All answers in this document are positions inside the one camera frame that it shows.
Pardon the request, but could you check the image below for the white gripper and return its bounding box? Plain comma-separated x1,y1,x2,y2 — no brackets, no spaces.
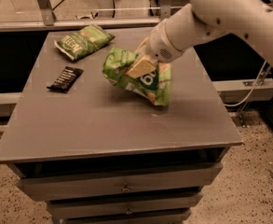
126,20,184,78

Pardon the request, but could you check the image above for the green dang rice chip bag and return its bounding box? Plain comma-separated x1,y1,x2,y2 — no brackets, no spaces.
102,48,171,106

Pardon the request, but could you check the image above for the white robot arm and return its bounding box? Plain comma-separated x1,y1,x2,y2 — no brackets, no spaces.
127,0,273,78

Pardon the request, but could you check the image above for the green jalapeno chip bag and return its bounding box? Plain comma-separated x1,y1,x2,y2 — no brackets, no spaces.
54,24,115,61

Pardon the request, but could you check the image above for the black rxbar chocolate bar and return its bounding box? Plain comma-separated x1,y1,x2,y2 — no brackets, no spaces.
48,66,83,93

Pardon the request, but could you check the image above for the grey drawer cabinet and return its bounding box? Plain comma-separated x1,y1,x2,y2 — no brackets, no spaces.
0,26,243,224

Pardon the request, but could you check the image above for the top grey drawer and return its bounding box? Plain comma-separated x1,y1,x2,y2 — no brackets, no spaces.
17,162,223,201

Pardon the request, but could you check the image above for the grey drawer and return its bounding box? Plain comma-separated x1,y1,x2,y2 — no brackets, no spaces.
47,192,202,219
62,209,191,224
17,162,223,201

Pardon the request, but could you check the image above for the middle grey drawer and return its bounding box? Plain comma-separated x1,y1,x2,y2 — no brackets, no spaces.
47,192,202,219

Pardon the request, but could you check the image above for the bottom grey drawer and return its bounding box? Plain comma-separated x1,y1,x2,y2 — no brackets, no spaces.
62,209,191,224

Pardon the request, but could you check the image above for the metal railing frame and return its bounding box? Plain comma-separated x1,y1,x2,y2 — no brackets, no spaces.
0,0,189,31

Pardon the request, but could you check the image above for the white cable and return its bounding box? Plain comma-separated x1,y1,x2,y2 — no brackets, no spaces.
223,59,268,108

